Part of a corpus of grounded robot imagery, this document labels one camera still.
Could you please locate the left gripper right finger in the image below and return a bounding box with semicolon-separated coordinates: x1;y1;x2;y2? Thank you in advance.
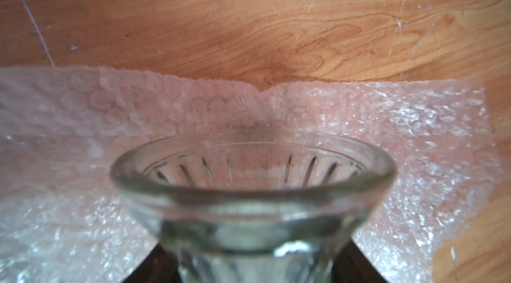
331;240;387;283

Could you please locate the clear ribbed glass vase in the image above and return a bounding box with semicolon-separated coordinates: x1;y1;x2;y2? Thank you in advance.
110;129;397;282

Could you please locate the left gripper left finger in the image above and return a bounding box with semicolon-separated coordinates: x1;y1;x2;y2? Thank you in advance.
122;244;182;283

